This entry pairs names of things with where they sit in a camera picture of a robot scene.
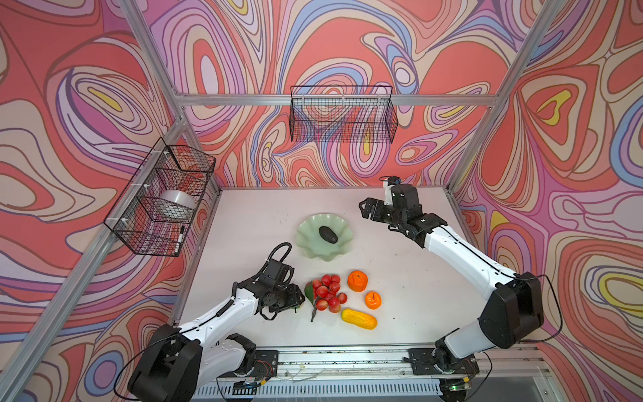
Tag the green circuit board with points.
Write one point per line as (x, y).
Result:
(243, 388)

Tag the black marker in basket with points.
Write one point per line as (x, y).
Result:
(180, 240)

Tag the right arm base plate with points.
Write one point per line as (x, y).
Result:
(427, 361)

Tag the black wire basket back wall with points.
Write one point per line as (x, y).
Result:
(342, 113)

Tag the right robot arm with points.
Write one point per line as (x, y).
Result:
(514, 302)

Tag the small orange tangerine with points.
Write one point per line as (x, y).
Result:
(373, 300)

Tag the large orange fake fruit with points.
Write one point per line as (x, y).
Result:
(357, 281)

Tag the black wire basket left wall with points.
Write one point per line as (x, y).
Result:
(148, 225)

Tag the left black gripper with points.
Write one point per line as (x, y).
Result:
(294, 298)

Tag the red lychee bunch with leaf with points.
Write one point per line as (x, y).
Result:
(325, 294)

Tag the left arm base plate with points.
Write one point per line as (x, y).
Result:
(264, 366)

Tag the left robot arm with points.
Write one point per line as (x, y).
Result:
(179, 360)

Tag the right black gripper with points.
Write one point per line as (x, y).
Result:
(368, 202)

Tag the green scalloped fruit bowl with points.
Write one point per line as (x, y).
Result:
(313, 246)

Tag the silver tape roll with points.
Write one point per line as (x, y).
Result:
(179, 197)

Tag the black wire basket wall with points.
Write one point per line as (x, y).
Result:
(148, 225)
(342, 113)

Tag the dark fake avocado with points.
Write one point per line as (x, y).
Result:
(327, 234)

